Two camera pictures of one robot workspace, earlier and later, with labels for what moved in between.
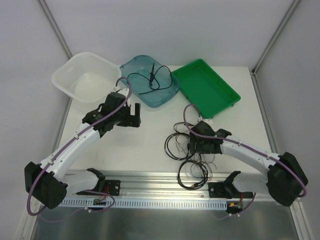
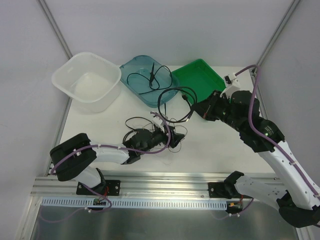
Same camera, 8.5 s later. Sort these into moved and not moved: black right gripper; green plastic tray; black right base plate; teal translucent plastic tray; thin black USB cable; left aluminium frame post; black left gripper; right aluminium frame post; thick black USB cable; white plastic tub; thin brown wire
Moved: thick black USB cable; black left gripper; black right gripper; thin brown wire
Not moved: thin black USB cable; teal translucent plastic tray; green plastic tray; right aluminium frame post; white plastic tub; black right base plate; left aluminium frame post
